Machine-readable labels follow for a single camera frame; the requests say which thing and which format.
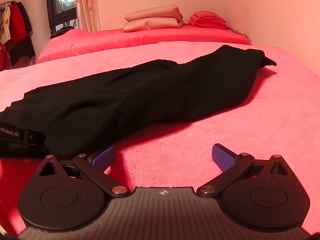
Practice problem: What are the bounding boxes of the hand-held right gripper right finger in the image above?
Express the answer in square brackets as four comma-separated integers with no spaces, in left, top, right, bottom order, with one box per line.
[196,143,290,198]

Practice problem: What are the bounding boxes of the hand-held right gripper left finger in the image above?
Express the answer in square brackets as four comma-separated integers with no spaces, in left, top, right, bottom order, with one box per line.
[32,145,131,197]

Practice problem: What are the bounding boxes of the black pants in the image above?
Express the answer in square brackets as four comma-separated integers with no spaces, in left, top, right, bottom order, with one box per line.
[0,44,277,160]

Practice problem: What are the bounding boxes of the hanging black garment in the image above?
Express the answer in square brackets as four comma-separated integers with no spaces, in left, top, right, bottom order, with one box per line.
[10,2,36,65]

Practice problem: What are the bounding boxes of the hanging cream garment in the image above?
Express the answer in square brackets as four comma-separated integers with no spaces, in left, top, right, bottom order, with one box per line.
[0,5,12,44]

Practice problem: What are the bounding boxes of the hanging red garment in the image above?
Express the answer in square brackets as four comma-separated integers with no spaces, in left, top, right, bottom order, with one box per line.
[5,2,28,52]

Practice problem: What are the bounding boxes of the dark cloth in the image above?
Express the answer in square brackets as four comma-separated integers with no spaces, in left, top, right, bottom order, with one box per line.
[50,26,75,39]

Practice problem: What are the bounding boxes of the dark framed window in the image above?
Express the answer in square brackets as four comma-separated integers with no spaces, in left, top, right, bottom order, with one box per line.
[46,0,78,36]

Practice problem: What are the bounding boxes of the folded red blanket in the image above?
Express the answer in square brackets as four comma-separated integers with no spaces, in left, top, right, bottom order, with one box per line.
[188,11,228,30]

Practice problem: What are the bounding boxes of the patterned pink curtain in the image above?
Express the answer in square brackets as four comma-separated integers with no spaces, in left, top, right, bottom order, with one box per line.
[75,0,101,32]

